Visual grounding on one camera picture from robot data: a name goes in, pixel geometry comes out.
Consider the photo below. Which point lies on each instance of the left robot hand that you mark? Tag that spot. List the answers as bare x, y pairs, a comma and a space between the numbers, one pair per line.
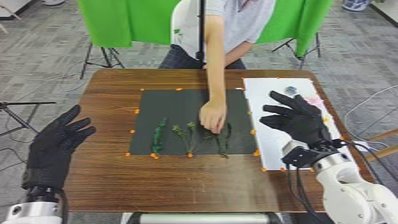
54, 150

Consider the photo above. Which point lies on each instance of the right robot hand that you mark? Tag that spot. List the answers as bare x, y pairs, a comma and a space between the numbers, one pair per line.
299, 123

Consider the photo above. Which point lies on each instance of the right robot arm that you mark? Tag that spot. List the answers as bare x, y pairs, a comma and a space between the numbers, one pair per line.
356, 196

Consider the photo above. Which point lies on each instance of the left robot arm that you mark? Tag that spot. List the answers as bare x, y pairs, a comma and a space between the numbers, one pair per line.
36, 211

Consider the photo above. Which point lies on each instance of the dark mat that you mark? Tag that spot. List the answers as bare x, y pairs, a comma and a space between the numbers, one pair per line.
171, 106

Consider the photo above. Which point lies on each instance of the person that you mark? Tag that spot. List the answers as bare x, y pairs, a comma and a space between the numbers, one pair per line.
237, 20

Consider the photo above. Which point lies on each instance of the white sheet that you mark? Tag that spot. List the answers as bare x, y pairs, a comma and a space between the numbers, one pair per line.
273, 150

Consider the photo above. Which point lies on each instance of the pale blue flower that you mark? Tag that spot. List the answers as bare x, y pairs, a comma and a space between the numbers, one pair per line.
290, 90

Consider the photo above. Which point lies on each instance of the green sprig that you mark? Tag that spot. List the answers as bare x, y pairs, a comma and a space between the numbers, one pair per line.
159, 136
187, 135
223, 141

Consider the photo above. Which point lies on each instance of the black tripod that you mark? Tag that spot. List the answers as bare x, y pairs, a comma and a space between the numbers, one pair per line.
24, 104

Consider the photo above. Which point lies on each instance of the black stand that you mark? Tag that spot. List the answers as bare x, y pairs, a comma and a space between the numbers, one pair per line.
308, 50
107, 55

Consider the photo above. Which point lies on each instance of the pale grey bar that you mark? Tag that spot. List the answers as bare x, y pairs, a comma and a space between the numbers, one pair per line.
202, 218

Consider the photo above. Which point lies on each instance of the black pole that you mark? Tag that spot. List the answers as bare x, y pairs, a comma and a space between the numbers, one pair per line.
202, 30

